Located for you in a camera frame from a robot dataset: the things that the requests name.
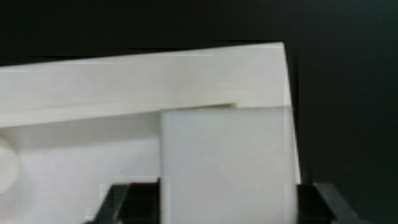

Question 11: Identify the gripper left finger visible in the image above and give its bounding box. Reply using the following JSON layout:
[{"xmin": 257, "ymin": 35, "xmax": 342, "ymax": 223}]
[{"xmin": 85, "ymin": 181, "xmax": 159, "ymax": 224}]

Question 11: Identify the white leg with tags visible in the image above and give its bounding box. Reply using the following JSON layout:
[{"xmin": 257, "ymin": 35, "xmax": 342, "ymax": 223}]
[{"xmin": 161, "ymin": 107, "xmax": 300, "ymax": 224}]

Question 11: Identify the white square tabletop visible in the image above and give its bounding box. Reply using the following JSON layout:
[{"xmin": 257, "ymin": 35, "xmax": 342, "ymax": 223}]
[{"xmin": 0, "ymin": 43, "xmax": 291, "ymax": 224}]

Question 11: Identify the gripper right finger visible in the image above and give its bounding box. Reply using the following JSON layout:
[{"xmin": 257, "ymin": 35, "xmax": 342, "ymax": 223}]
[{"xmin": 296, "ymin": 183, "xmax": 371, "ymax": 224}]

